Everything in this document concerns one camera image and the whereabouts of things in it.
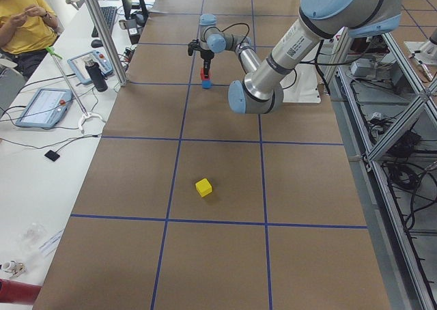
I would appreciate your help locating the teach pendant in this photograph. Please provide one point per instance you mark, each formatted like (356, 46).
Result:
(45, 109)
(80, 63)

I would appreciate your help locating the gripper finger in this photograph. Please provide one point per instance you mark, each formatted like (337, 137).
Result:
(205, 68)
(208, 62)

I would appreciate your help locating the red block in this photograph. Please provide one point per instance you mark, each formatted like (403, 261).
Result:
(202, 78)

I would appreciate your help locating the blue block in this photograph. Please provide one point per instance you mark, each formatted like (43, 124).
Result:
(206, 84)

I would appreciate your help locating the metal reacher grabber stick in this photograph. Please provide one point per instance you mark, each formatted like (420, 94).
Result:
(86, 115)

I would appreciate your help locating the black computer mouse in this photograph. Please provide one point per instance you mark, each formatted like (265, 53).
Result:
(96, 43)

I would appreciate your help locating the person in yellow shirt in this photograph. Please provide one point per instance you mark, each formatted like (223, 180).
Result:
(28, 28)

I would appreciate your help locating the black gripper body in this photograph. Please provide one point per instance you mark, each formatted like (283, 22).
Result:
(205, 54)

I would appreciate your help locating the far teach pendant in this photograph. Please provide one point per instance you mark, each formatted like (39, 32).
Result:
(80, 63)

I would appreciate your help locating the red cylinder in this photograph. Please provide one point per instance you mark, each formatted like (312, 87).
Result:
(18, 293)

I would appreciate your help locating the white camera stand pillar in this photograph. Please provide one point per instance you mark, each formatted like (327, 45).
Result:
(302, 94)

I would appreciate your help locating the aluminium frame post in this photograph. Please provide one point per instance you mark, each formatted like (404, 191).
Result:
(108, 43)

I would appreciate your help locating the black label printer box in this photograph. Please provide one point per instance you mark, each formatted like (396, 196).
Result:
(132, 28)

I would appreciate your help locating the black keyboard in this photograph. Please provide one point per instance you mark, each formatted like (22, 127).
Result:
(109, 14)

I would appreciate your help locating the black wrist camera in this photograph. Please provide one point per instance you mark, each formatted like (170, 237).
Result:
(193, 46)

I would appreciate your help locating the yellow block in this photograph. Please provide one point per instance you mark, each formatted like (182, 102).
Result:
(203, 187)

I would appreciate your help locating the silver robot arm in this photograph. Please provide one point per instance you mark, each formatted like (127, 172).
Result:
(260, 91)

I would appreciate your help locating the black monitor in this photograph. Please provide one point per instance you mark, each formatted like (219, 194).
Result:
(140, 16)

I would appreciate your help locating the black water bottle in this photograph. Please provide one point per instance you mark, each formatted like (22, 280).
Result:
(95, 74)

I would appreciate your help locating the near teach pendant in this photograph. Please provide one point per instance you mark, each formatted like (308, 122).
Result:
(45, 109)

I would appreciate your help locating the small black square pad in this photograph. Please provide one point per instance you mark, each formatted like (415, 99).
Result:
(52, 155)

